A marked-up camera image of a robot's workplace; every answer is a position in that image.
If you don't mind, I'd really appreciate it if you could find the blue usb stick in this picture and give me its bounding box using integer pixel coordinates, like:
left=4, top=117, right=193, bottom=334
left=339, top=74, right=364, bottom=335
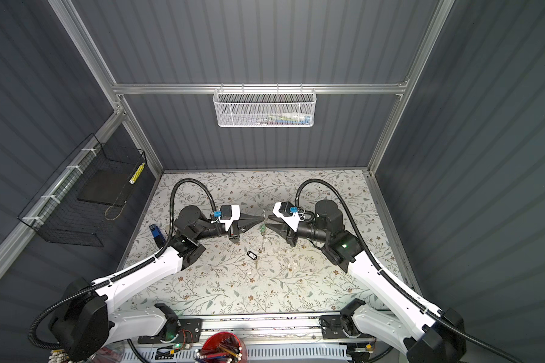
left=149, top=224, right=166, bottom=249

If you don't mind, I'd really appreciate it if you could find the red pencil cup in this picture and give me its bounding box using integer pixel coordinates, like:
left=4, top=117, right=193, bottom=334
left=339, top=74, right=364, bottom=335
left=195, top=332, right=248, bottom=363

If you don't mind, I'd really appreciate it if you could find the grey strap metal keyring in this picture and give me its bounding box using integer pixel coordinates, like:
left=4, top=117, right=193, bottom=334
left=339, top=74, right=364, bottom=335
left=258, top=218, right=267, bottom=253

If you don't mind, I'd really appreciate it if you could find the black corrugated cable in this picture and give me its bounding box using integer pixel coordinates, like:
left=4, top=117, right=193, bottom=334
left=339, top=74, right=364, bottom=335
left=294, top=178, right=523, bottom=363
left=26, top=178, right=218, bottom=350

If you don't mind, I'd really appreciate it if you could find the black wire wall basket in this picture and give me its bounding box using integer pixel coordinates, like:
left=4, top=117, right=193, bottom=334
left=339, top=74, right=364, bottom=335
left=18, top=137, right=147, bottom=247

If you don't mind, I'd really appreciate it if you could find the white mesh wall basket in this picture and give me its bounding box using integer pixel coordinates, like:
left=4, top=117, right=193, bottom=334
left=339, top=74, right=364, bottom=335
left=213, top=86, right=317, bottom=128

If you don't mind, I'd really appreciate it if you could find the clear pencil jar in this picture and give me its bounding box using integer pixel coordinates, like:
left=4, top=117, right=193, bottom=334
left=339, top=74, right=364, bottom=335
left=48, top=349, right=73, bottom=363

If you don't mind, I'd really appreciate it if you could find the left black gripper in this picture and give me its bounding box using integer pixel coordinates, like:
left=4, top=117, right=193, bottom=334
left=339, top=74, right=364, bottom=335
left=193, top=211, right=263, bottom=245

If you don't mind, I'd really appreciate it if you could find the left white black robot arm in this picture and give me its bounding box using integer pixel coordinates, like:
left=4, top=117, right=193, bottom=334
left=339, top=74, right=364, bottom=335
left=48, top=205, right=263, bottom=361

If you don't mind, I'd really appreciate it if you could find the left black corrugated cable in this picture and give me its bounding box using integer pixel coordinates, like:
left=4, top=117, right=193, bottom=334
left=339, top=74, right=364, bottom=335
left=26, top=178, right=218, bottom=350

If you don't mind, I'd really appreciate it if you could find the right black corrugated cable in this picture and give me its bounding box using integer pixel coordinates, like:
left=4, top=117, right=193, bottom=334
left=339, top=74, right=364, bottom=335
left=294, top=178, right=523, bottom=363

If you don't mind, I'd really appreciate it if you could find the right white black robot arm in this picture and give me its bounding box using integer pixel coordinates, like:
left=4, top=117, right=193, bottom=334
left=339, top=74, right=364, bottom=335
left=266, top=200, right=466, bottom=362

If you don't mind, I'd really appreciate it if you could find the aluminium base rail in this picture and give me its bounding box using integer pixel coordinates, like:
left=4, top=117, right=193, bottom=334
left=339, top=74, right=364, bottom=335
left=117, top=310, right=446, bottom=359

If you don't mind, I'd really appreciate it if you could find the yellow marker pen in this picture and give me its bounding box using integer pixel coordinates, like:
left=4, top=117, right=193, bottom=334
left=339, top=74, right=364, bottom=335
left=129, top=162, right=146, bottom=185

